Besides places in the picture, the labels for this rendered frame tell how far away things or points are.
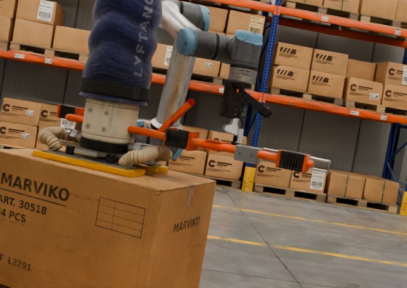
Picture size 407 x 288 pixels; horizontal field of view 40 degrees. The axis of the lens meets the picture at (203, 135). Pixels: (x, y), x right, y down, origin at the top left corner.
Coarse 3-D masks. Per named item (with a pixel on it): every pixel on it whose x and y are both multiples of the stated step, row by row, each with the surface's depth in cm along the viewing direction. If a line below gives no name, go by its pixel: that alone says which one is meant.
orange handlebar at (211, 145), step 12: (72, 120) 180; (132, 132) 173; (144, 132) 172; (156, 132) 171; (192, 144) 167; (204, 144) 166; (216, 144) 165; (228, 144) 168; (264, 156) 160; (276, 156) 159
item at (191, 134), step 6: (168, 132) 167; (174, 132) 167; (180, 132) 166; (186, 132) 166; (192, 132) 167; (198, 132) 172; (168, 138) 168; (174, 138) 167; (180, 138) 167; (186, 138) 166; (168, 144) 167; (174, 144) 167; (180, 144) 166; (186, 144) 166; (186, 150) 166; (192, 150) 170
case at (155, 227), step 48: (0, 192) 170; (48, 192) 163; (96, 192) 157; (144, 192) 151; (192, 192) 168; (0, 240) 170; (48, 240) 163; (96, 240) 157; (144, 240) 151; (192, 240) 175
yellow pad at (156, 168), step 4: (92, 156) 186; (116, 160) 183; (136, 164) 181; (140, 164) 181; (144, 164) 182; (148, 164) 181; (152, 164) 182; (156, 164) 184; (160, 164) 187; (140, 168) 180; (144, 168) 180; (148, 168) 179; (152, 168) 179; (156, 168) 179; (160, 168) 181; (164, 168) 184; (152, 172) 179; (156, 172) 179; (160, 172) 182
